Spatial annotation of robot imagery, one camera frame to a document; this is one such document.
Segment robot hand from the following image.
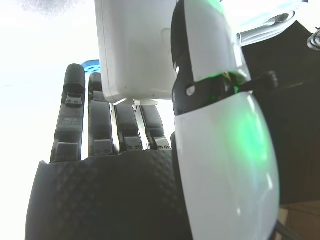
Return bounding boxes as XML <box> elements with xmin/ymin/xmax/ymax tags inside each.
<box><xmin>24</xmin><ymin>0</ymin><xmax>281</xmax><ymax>240</ymax></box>

